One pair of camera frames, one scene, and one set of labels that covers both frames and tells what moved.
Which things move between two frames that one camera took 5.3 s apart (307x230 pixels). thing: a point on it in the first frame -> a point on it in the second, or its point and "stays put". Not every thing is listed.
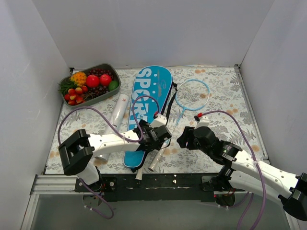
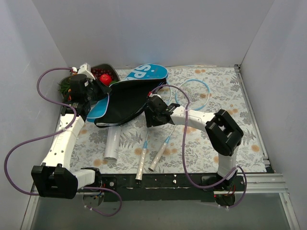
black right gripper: [185, 138] -> [150, 116]
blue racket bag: [152, 98] -> [125, 99]
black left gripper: [164, 133] -> [96, 87]
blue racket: [191, 95] stays put
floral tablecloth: [134, 128] stays put
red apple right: [105, 79] stays put
